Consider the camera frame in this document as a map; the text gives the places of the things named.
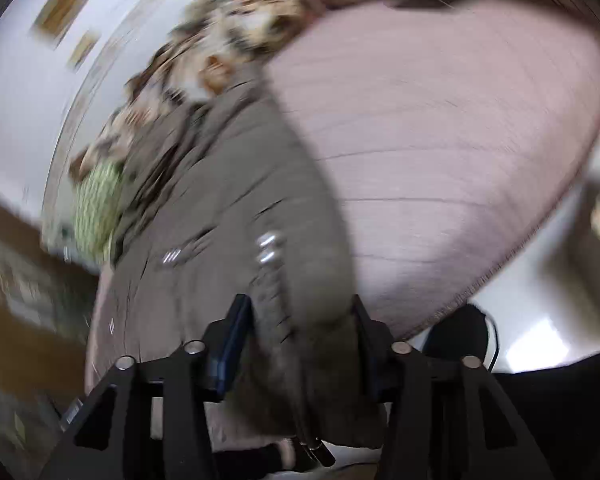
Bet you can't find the black cable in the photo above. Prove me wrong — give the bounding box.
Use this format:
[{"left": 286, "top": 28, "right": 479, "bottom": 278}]
[{"left": 480, "top": 312, "right": 501, "bottom": 372}]

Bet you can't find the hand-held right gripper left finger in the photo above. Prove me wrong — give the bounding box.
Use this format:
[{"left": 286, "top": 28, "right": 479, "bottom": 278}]
[{"left": 40, "top": 294, "right": 253, "bottom": 480}]

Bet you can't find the leaf print fleece blanket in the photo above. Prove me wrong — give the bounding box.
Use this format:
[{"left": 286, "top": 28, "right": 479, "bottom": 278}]
[{"left": 70, "top": 0, "right": 326, "bottom": 181}]

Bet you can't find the grey quilted hooded jacket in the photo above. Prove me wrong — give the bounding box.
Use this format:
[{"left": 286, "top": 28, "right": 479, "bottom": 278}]
[{"left": 92, "top": 67, "right": 388, "bottom": 468}]

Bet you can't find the green floral cloth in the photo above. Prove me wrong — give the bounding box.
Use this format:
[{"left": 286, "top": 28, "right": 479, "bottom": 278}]
[{"left": 72, "top": 160, "right": 126, "bottom": 261}]

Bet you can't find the small framed picture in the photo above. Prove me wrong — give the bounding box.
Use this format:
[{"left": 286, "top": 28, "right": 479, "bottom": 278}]
[{"left": 30, "top": 0, "right": 101, "bottom": 46}]

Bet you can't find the pink quilted bed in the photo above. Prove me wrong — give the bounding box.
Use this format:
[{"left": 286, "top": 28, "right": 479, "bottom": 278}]
[{"left": 85, "top": 0, "right": 600, "bottom": 451}]

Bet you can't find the wooden door with glass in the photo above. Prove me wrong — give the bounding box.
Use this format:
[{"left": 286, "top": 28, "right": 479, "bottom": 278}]
[{"left": 0, "top": 195, "right": 101, "bottom": 461}]

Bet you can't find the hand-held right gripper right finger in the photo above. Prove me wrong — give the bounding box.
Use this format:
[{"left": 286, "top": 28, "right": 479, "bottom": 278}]
[{"left": 352, "top": 295, "right": 556, "bottom": 480}]

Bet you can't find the pink slipper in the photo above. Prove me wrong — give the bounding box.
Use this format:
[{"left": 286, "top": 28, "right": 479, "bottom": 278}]
[{"left": 277, "top": 437, "right": 298, "bottom": 472}]

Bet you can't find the black round object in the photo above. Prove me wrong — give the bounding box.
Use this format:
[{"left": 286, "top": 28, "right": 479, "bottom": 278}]
[{"left": 422, "top": 304, "right": 488, "bottom": 361}]

